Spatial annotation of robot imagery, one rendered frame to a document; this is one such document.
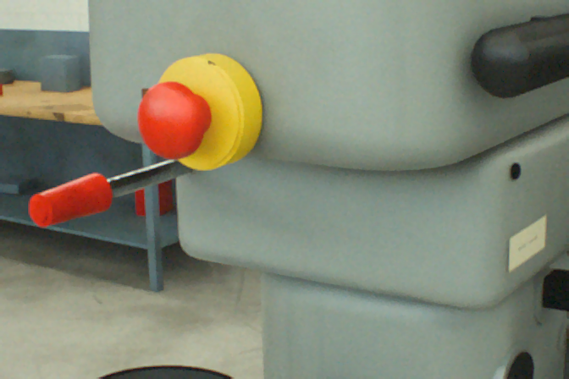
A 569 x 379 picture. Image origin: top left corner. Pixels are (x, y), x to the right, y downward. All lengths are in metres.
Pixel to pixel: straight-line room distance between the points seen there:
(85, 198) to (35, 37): 6.53
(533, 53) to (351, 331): 0.28
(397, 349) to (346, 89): 0.23
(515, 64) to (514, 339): 0.27
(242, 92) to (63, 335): 4.71
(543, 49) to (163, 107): 0.19
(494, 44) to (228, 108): 0.14
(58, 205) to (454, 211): 0.23
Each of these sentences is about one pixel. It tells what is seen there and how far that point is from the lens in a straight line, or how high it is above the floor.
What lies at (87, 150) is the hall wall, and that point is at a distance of 6.99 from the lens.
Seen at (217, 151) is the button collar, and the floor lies 1.74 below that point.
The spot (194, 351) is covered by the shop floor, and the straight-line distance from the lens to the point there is 4.99.
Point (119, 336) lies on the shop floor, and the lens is 5.21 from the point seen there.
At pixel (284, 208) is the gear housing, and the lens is 0.72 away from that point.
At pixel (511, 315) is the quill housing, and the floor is 1.60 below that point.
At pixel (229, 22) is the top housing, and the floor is 1.81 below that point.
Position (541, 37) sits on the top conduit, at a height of 1.80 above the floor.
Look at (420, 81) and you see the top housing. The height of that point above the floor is 1.78.
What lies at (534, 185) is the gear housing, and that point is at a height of 1.70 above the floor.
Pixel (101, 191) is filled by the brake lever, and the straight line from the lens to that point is 0.68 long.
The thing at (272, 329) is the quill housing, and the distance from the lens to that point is 0.80.
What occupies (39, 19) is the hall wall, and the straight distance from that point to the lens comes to 7.16.
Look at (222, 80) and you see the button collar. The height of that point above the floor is 1.78.
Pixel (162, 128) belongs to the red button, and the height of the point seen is 1.76.
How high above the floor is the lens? 1.86
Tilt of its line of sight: 14 degrees down
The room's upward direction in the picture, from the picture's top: 1 degrees counter-clockwise
